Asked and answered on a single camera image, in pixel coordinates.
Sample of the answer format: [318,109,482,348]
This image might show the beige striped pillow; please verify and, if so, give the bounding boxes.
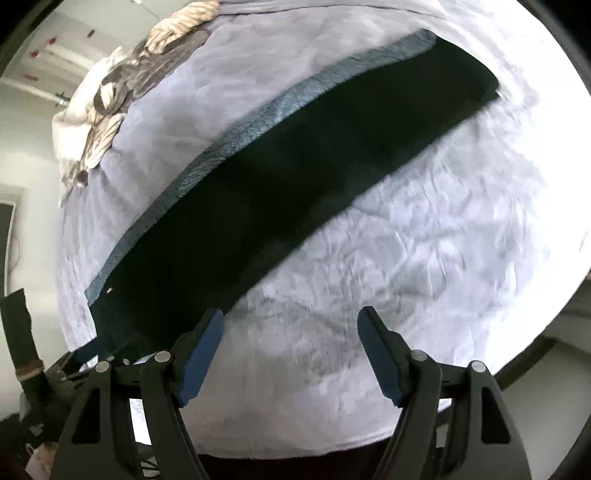
[52,1,221,203]

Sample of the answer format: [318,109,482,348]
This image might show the lavender plush bed blanket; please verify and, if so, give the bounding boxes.
[57,1,590,459]

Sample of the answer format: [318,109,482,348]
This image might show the black pants with blue trim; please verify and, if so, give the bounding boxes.
[86,29,499,360]

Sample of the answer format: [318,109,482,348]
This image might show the dark wall monitor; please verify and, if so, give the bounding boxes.
[0,202,15,298]

